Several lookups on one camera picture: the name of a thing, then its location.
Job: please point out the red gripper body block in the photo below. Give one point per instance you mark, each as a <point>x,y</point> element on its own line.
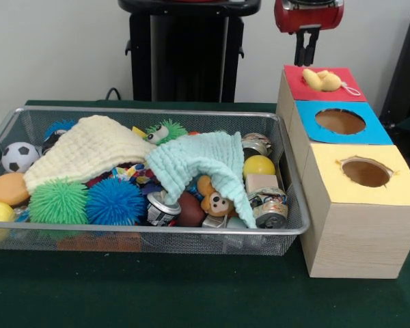
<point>307,17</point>

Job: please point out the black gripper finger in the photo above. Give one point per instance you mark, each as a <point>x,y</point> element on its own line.
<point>312,46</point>
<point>300,49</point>

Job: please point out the yellow plush duck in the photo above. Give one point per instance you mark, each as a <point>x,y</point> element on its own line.
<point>323,81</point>

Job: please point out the light blue waffle cloth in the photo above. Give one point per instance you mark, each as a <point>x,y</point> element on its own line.
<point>198,153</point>

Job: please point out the brown plush monkey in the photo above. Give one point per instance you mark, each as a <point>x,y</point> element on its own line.
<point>218,201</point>

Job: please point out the wooden box with three holes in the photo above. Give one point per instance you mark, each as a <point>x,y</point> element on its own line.
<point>355,246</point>

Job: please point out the yellow smooth ball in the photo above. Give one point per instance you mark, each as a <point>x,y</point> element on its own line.
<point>259,165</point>

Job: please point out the green spiky toy with eyes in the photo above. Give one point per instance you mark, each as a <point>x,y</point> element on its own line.
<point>171,133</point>

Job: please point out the crushed printed drink can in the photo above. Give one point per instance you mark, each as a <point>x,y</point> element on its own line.
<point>271,212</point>

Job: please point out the cream waffle cloth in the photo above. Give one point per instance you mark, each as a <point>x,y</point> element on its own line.
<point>89,150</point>

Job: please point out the blue spiky rubber ball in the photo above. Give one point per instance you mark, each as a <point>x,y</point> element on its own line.
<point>116,201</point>

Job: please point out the green spiky rubber ball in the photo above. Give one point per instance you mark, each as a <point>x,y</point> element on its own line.
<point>59,201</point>

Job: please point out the small soccer ball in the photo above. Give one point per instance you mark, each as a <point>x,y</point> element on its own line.
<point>20,156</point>

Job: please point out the orange foam ball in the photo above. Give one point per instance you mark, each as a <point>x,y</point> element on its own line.
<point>8,188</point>

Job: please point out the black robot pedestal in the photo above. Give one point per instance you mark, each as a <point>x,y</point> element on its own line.
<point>184,51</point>

